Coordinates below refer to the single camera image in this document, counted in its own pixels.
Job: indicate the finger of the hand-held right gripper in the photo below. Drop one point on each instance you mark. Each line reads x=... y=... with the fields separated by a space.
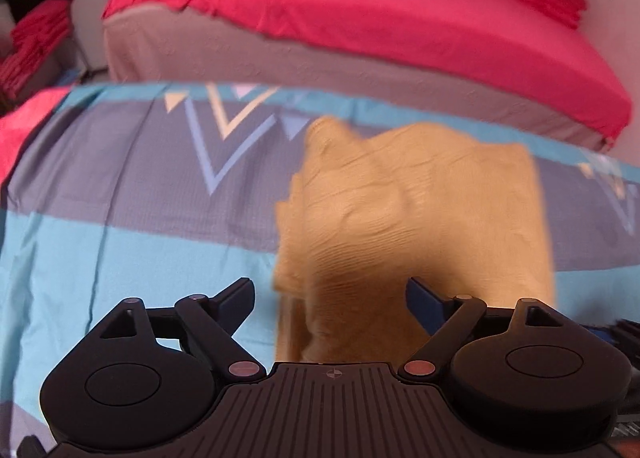
x=627 y=335

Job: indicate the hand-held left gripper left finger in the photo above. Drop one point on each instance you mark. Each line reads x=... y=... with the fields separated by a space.
x=240 y=295

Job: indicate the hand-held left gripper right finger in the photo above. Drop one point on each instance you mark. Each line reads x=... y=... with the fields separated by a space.
x=422 y=300

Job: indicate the blue grey printed blanket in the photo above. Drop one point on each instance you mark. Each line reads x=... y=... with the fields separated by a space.
x=125 y=228

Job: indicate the grey patterned mattress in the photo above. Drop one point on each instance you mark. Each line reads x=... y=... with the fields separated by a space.
x=250 y=58

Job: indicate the red cloth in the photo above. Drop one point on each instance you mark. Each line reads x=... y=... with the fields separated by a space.
x=25 y=123

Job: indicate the bed with red sheet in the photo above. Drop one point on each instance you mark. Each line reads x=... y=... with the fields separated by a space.
x=375 y=13

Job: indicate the pile of red towels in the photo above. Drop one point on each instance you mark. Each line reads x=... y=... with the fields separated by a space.
x=35 y=43

